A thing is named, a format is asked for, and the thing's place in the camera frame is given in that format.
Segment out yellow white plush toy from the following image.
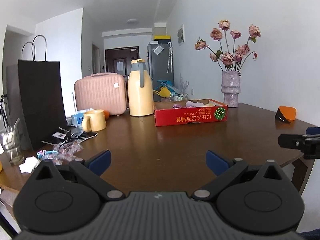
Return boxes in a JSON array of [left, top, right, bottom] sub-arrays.
[[205, 101, 216, 107]]

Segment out lilac fluffy headband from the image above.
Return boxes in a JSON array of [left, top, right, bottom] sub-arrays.
[[185, 101, 205, 108]]

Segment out clear plastic wrappers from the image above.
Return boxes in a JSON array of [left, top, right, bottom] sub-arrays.
[[36, 140, 84, 165]]

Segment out orange black wedge object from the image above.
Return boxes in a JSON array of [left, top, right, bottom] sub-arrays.
[[274, 106, 297, 124]]

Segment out yellow ceramic mug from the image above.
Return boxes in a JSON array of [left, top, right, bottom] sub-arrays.
[[82, 109, 106, 133]]

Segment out blue tissue pack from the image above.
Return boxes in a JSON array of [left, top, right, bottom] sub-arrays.
[[71, 112, 84, 127]]

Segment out orange fruit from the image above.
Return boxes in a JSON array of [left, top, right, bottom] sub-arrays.
[[104, 111, 110, 120]]

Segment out pink ribbed mini suitcase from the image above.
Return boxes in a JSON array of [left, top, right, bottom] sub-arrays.
[[74, 73, 127, 115]]

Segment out clear glass cup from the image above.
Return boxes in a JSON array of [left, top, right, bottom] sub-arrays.
[[1, 126, 24, 165]]

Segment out red cardboard tray box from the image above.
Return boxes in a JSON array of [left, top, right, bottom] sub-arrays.
[[154, 99, 228, 127]]

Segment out black paper bag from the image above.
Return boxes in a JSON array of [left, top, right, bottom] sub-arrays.
[[6, 41, 67, 151]]

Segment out purple textured vase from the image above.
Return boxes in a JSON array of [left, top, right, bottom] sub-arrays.
[[221, 71, 241, 108]]

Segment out yellow thermos jug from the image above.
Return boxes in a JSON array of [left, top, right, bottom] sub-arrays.
[[127, 59, 154, 116]]

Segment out dried pink roses bouquet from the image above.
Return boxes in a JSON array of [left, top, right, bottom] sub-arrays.
[[194, 20, 261, 73]]

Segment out dark brown door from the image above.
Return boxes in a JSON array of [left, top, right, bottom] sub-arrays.
[[105, 46, 139, 77]]

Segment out grey refrigerator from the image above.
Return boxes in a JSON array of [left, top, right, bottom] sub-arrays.
[[148, 42, 174, 91]]

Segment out yellow box on fridge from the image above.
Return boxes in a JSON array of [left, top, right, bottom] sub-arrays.
[[153, 35, 171, 40]]

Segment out wire rack with bottles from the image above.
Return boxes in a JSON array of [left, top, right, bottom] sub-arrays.
[[170, 93, 189, 102]]

